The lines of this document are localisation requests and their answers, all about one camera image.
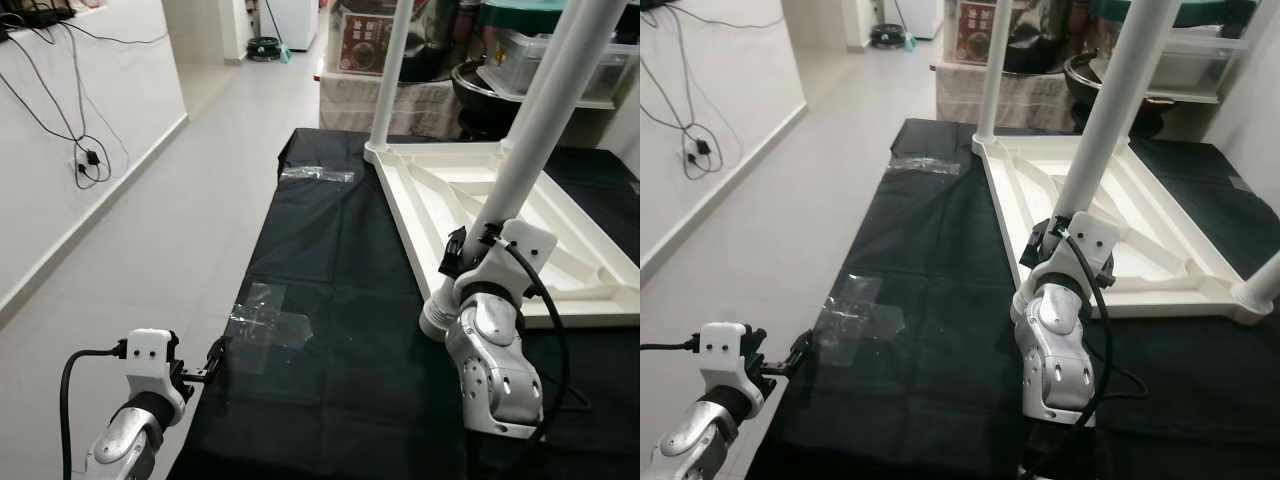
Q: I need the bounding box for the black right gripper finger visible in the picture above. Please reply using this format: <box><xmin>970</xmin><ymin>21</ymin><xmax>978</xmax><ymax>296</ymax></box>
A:
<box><xmin>439</xmin><ymin>227</ymin><xmax>468</xmax><ymax>279</ymax></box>
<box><xmin>1019</xmin><ymin>218</ymin><xmax>1049</xmax><ymax>268</ymax></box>

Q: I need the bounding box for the white plastic children table top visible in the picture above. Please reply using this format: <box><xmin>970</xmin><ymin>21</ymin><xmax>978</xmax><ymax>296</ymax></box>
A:
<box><xmin>362</xmin><ymin>140</ymin><xmax>641</xmax><ymax>330</ymax></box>
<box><xmin>970</xmin><ymin>133</ymin><xmax>1271</xmax><ymax>322</ymax></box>

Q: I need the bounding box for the black tablecloth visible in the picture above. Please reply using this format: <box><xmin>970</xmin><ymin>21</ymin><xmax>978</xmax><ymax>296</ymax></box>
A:
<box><xmin>770</xmin><ymin>118</ymin><xmax>1280</xmax><ymax>480</ymax></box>
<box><xmin>165</xmin><ymin>128</ymin><xmax>641</xmax><ymax>480</ymax></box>

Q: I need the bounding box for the clear tape strip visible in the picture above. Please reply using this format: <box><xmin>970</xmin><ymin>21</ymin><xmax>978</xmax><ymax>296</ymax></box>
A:
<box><xmin>283</xmin><ymin>167</ymin><xmax>357</xmax><ymax>184</ymax></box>
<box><xmin>888</xmin><ymin>158</ymin><xmax>962</xmax><ymax>177</ymax></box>

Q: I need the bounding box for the black wok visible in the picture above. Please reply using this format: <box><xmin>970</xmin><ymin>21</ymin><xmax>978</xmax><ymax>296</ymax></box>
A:
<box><xmin>1065</xmin><ymin>50</ymin><xmax>1167</xmax><ymax>137</ymax></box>
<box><xmin>450</xmin><ymin>60</ymin><xmax>523</xmax><ymax>137</ymax></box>

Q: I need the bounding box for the patterned cloth covered table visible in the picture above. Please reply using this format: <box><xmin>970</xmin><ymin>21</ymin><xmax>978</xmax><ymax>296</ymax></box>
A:
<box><xmin>318</xmin><ymin>72</ymin><xmax>467</xmax><ymax>140</ymax></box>
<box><xmin>935</xmin><ymin>62</ymin><xmax>1077</xmax><ymax>132</ymax></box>

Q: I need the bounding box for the orange lid storage box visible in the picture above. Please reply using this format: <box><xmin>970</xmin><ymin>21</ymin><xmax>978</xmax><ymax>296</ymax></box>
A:
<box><xmin>335</xmin><ymin>0</ymin><xmax>393</xmax><ymax>77</ymax></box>
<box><xmin>955</xmin><ymin>0</ymin><xmax>991</xmax><ymax>65</ymax></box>

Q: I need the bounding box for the mop with teal head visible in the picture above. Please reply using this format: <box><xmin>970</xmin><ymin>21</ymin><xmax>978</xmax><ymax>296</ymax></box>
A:
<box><xmin>890</xmin><ymin>0</ymin><xmax>917</xmax><ymax>52</ymax></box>
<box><xmin>262</xmin><ymin>0</ymin><xmax>292</xmax><ymax>67</ymax></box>

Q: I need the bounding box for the clear plastic storage bin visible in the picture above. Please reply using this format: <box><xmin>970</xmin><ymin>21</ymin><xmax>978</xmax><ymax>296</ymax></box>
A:
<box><xmin>1090</xmin><ymin>25</ymin><xmax>1252</xmax><ymax>102</ymax></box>
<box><xmin>480</xmin><ymin>28</ymin><xmax>638</xmax><ymax>107</ymax></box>

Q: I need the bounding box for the dark green pot lid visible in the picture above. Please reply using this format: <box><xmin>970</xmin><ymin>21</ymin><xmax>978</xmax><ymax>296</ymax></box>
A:
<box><xmin>1090</xmin><ymin>0</ymin><xmax>1257</xmax><ymax>30</ymax></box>
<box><xmin>480</xmin><ymin>0</ymin><xmax>576</xmax><ymax>31</ymax></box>

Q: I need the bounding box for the white chest freezer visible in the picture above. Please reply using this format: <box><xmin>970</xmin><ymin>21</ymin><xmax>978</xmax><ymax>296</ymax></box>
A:
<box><xmin>265</xmin><ymin>0</ymin><xmax>320</xmax><ymax>52</ymax></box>
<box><xmin>895</xmin><ymin>0</ymin><xmax>942</xmax><ymax>40</ymax></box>

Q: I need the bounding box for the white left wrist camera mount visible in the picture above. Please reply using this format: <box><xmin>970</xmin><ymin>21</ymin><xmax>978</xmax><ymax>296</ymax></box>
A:
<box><xmin>125</xmin><ymin>328</ymin><xmax>187</xmax><ymax>427</ymax></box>
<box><xmin>700</xmin><ymin>320</ymin><xmax>767</xmax><ymax>412</ymax></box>

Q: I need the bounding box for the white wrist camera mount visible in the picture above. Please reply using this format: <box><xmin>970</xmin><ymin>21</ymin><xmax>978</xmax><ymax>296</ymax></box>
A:
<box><xmin>1040</xmin><ymin>212</ymin><xmax>1122</xmax><ymax>297</ymax></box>
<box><xmin>125</xmin><ymin>328</ymin><xmax>187</xmax><ymax>427</ymax></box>
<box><xmin>700</xmin><ymin>320</ymin><xmax>767</xmax><ymax>412</ymax></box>
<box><xmin>455</xmin><ymin>220</ymin><xmax>557</xmax><ymax>307</ymax></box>

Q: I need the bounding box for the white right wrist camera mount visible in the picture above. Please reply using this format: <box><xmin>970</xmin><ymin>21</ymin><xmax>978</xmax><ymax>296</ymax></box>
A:
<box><xmin>1040</xmin><ymin>212</ymin><xmax>1122</xmax><ymax>297</ymax></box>
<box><xmin>455</xmin><ymin>220</ymin><xmax>557</xmax><ymax>307</ymax></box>

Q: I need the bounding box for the black wall cable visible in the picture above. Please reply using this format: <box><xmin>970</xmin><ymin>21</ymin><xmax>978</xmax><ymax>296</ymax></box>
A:
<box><xmin>670</xmin><ymin>10</ymin><xmax>727</xmax><ymax>180</ymax></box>
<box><xmin>680</xmin><ymin>10</ymin><xmax>787</xmax><ymax>32</ymax></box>
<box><xmin>640</xmin><ymin>90</ymin><xmax>693</xmax><ymax>132</ymax></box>
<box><xmin>70</xmin><ymin>22</ymin><xmax>169</xmax><ymax>47</ymax></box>
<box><xmin>65</xmin><ymin>25</ymin><xmax>112</xmax><ymax>187</ymax></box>
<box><xmin>0</xmin><ymin>40</ymin><xmax>83</xmax><ymax>142</ymax></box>

